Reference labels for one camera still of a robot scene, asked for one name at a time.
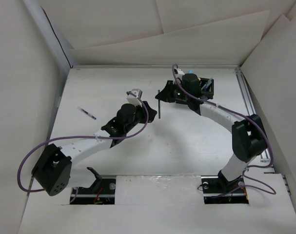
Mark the black slotted organizer container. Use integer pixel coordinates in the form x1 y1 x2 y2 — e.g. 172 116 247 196
175 77 215 105

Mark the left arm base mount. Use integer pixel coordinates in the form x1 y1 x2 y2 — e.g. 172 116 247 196
68 167 117 205

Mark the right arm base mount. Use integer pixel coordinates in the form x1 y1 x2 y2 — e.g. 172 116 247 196
197 175 249 204

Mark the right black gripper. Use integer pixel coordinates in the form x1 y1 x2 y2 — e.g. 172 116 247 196
156 80 191 103

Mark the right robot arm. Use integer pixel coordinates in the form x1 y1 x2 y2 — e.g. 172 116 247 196
155 69 269 193

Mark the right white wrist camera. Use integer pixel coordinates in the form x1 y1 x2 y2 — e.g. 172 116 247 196
174 68 185 79

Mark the purple gel pen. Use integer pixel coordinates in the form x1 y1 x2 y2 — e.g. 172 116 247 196
77 107 97 120

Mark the aluminium rail right side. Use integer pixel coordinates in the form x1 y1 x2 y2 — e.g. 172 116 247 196
234 67 291 197

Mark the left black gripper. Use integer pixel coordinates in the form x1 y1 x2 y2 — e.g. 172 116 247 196
124 101 156 133

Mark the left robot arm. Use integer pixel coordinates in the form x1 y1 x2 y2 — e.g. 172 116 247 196
31 101 157 196

